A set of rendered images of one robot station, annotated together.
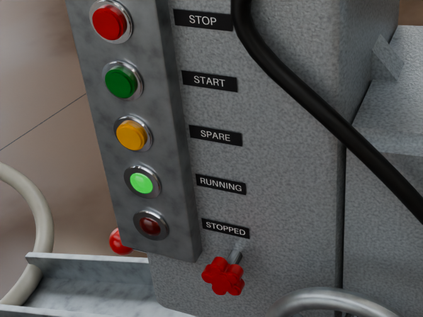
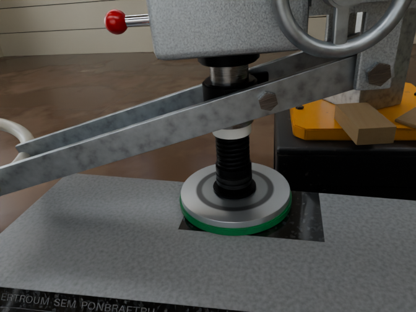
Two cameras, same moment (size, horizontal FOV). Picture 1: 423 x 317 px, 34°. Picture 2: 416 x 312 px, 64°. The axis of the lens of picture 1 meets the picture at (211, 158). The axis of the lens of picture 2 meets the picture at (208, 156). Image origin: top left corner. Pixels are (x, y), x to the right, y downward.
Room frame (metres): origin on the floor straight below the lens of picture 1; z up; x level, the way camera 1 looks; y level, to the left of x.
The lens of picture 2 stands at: (0.08, 0.20, 1.22)
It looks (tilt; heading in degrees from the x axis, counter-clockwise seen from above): 28 degrees down; 336
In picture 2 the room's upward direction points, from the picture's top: 5 degrees counter-clockwise
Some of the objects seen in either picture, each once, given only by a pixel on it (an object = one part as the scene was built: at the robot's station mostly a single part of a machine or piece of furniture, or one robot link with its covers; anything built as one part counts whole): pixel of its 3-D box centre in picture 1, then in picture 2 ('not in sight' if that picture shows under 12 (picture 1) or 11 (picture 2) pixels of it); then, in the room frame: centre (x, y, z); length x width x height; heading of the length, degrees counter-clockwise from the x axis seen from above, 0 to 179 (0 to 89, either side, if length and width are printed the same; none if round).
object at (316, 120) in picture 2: not in sight; (358, 105); (0.90, -0.77, 0.76); 0.49 x 0.49 x 0.05; 54
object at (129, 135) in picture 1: (131, 135); not in sight; (0.48, 0.06, 1.37); 0.03 x 0.01 x 0.03; 63
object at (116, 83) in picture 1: (121, 82); not in sight; (0.48, 0.06, 1.42); 0.03 x 0.01 x 0.03; 63
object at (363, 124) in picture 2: not in sight; (362, 122); (0.72, -0.59, 0.81); 0.20 x 0.10 x 0.05; 152
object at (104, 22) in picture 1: (109, 22); not in sight; (0.48, 0.06, 1.47); 0.03 x 0.01 x 0.03; 63
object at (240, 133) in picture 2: not in sight; (231, 122); (0.56, -0.06, 0.99); 0.07 x 0.07 x 0.04
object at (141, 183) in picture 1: (142, 181); not in sight; (0.48, 0.06, 1.32); 0.02 x 0.01 x 0.02; 63
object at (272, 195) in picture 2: not in sight; (234, 190); (0.56, -0.06, 0.84); 0.21 x 0.21 x 0.01
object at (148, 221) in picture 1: (151, 224); not in sight; (0.48, 0.06, 1.27); 0.02 x 0.01 x 0.02; 63
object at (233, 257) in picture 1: (228, 266); not in sight; (0.45, 0.00, 1.24); 0.04 x 0.04 x 0.04; 63
